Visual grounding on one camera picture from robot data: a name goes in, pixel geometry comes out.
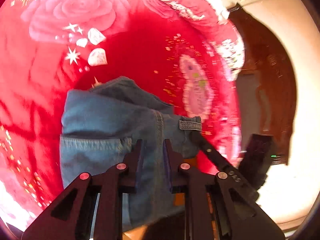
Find blue denim jeans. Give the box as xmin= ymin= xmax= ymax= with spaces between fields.
xmin=60 ymin=77 xmax=202 ymax=231

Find dark wooden headboard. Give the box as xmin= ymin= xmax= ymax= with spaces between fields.
xmin=228 ymin=3 xmax=297 ymax=165

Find folded floral quilt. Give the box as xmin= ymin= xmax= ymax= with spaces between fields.
xmin=125 ymin=0 xmax=246 ymax=81

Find red floral rose blanket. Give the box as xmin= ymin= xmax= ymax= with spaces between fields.
xmin=1 ymin=0 xmax=241 ymax=230

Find black camera box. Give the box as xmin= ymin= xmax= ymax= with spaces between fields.
xmin=238 ymin=134 xmax=277 ymax=190

